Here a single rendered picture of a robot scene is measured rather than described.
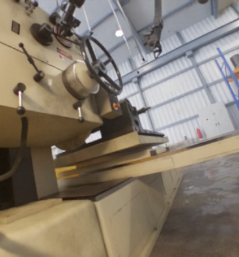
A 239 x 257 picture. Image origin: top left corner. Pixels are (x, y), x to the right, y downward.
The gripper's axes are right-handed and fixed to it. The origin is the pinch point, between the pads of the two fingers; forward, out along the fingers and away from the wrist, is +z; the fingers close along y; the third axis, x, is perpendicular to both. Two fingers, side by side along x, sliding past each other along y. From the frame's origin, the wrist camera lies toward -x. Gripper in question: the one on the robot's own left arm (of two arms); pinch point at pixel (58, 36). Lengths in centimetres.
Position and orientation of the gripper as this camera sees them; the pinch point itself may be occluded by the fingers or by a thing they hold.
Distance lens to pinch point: 103.3
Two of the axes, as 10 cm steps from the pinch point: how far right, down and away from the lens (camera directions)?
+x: -4.2, 2.2, -8.8
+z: -5.0, 7.6, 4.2
